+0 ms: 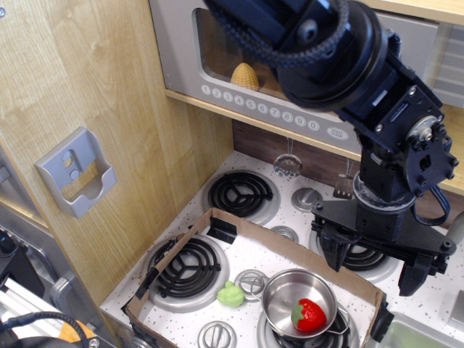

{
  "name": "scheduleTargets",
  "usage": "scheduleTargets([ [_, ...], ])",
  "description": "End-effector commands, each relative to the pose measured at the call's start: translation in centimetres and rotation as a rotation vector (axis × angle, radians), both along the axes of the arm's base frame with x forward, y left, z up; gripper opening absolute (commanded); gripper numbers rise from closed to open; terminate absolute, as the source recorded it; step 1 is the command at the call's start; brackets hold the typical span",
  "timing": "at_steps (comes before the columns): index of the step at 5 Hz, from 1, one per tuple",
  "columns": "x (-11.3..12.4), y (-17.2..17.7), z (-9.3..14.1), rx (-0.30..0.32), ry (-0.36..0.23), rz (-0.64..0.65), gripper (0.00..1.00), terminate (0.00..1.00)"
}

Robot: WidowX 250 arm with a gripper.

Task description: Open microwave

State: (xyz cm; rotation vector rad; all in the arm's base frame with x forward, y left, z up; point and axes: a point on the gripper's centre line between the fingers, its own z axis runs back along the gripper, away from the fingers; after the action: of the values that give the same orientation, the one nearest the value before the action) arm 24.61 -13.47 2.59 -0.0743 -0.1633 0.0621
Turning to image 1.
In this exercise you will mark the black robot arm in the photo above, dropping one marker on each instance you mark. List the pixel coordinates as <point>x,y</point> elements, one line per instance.
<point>391,182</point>

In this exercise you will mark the centre silver stove knob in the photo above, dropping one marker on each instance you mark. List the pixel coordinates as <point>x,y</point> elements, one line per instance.
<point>252,282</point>

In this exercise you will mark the silver stove knob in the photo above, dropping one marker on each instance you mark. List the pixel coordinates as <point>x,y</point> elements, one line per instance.
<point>217,334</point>
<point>252,282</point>
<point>304,198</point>

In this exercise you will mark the toy sink basin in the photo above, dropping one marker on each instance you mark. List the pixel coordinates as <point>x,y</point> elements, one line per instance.
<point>403,331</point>

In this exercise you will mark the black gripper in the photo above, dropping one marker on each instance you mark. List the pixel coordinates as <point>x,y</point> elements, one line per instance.
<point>398,235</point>

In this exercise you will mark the green toy vegetable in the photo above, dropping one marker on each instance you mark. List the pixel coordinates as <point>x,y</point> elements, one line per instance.
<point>231,295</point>

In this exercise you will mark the grey wall holder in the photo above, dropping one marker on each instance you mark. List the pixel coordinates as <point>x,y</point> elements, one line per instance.
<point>68,161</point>

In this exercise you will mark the back silver stove knob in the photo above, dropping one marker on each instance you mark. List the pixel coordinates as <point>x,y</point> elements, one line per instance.
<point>304,198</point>

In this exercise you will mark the cardboard tray border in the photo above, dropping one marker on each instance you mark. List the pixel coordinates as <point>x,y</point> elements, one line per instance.
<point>253,247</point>

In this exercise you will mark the orange round object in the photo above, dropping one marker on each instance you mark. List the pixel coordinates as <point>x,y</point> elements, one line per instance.
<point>69,334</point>

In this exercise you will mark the red toy strawberry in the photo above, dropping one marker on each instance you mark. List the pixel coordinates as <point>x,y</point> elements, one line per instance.
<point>307,316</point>

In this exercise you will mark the front left black burner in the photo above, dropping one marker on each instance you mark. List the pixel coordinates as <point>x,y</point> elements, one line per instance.
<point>193,278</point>

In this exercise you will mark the yellow toy corn cob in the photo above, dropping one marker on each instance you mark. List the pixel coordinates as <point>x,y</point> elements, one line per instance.
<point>244,76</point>

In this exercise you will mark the hanging toy spatula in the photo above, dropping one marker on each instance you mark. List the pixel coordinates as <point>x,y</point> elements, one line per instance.
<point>343,188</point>

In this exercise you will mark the grey oven door handle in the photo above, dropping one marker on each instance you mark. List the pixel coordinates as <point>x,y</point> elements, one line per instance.
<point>59,294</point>

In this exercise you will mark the grey toy faucet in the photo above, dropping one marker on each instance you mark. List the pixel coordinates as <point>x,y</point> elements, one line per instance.
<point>456,231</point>

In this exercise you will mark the front silver stove knob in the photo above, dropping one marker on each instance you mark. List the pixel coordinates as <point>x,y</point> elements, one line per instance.
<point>217,334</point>

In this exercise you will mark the small steel pot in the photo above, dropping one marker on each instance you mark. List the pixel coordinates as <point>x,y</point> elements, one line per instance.
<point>286,288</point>

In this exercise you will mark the grey toy microwave door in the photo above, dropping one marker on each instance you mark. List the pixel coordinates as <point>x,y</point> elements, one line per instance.
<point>203,61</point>

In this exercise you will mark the back right black burner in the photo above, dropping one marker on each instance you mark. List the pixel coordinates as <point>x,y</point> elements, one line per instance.
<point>373,266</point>

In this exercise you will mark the small middle stove knob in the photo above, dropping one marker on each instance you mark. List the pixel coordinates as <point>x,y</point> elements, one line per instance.
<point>286,232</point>

